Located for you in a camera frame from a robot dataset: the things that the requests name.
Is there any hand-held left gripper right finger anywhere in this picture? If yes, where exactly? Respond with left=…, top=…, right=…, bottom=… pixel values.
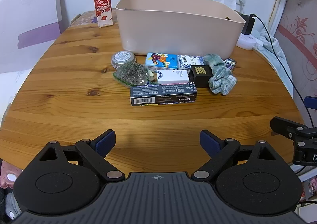
left=192, top=129, right=279, bottom=181

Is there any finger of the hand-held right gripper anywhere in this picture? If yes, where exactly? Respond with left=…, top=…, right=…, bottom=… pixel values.
left=270, top=116, right=317, bottom=141
left=304, top=96, right=317, bottom=111

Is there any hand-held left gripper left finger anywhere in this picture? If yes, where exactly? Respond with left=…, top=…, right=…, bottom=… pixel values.
left=37, top=129, right=126, bottom=182

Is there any green checked cloth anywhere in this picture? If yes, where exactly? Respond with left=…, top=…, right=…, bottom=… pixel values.
left=203, top=54, right=237, bottom=96

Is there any long black box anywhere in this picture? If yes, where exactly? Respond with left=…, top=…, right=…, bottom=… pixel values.
left=130, top=83, right=198, bottom=107

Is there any black cube box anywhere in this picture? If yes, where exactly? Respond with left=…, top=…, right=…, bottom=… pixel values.
left=189, top=65, right=213, bottom=88

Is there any grey-green fuzzy pouch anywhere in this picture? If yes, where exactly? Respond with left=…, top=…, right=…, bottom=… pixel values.
left=113, top=63, right=149, bottom=87

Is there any white rectangular box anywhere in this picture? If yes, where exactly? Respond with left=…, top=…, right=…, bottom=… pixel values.
left=148, top=70, right=190, bottom=85

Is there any small purple box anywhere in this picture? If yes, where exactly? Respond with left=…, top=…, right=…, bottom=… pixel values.
left=224, top=58, right=237, bottom=70

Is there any blue white patterned tissue pack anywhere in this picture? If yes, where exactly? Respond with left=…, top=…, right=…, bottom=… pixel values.
left=177, top=54, right=206, bottom=70

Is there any round metal tin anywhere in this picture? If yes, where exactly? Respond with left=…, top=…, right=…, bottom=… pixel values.
left=111, top=51, right=137, bottom=69

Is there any cartoon print tissue pack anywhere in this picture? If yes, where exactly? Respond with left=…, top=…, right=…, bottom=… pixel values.
left=144, top=52, right=179, bottom=72

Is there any beige plastic storage bin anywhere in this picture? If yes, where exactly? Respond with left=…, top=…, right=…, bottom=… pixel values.
left=116, top=0, right=246, bottom=59

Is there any light blue blanket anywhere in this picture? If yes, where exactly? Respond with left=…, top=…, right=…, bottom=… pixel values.
left=253, top=28, right=299, bottom=98

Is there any floral patterned headboard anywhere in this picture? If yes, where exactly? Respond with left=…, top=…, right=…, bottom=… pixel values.
left=269, top=0, right=317, bottom=125

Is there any white round power strip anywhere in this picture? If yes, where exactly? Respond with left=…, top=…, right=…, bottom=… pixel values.
left=235, top=34, right=264, bottom=50

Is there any black charger block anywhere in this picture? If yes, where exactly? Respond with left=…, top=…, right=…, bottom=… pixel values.
left=240, top=14, right=255, bottom=36

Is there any pink patterned cloth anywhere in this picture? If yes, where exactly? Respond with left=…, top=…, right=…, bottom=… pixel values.
left=0, top=160, right=23, bottom=190

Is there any red milk carton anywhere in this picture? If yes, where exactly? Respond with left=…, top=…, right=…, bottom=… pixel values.
left=93, top=0, right=114, bottom=28

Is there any white and purple board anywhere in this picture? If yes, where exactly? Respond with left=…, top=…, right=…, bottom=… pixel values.
left=0, top=0, right=66, bottom=73

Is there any black cable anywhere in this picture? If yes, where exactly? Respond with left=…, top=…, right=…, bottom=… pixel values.
left=250, top=13, right=316, bottom=128

